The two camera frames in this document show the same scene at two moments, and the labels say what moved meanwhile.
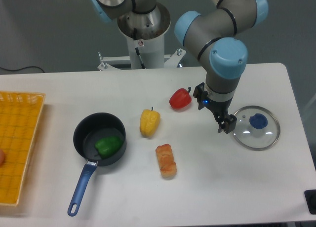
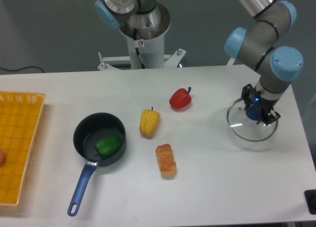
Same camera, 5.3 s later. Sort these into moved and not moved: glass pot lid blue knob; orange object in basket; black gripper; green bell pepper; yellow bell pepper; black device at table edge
Moved: black gripper; glass pot lid blue knob
Not moved: green bell pepper; orange object in basket; yellow bell pepper; black device at table edge
